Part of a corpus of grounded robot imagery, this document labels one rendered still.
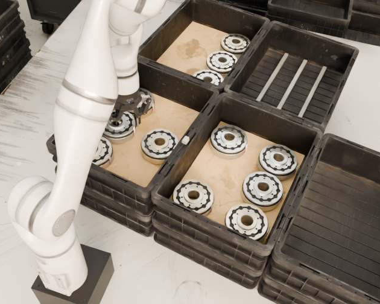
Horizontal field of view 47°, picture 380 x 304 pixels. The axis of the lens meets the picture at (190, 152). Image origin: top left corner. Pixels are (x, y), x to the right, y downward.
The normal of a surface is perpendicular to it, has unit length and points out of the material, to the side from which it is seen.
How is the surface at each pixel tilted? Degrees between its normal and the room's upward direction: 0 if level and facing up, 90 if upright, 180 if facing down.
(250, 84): 0
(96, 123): 82
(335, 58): 90
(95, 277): 1
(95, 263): 1
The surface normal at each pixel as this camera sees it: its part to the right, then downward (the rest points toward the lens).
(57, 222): 0.72, 0.41
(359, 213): 0.05, -0.63
